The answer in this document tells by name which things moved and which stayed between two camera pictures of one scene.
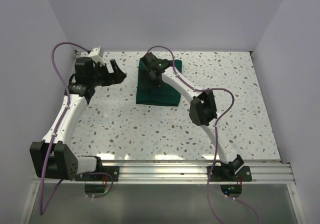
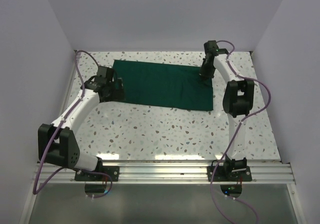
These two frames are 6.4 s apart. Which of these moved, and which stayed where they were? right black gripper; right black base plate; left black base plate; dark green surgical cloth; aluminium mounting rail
Moved: right black gripper; dark green surgical cloth
Stayed: left black base plate; right black base plate; aluminium mounting rail
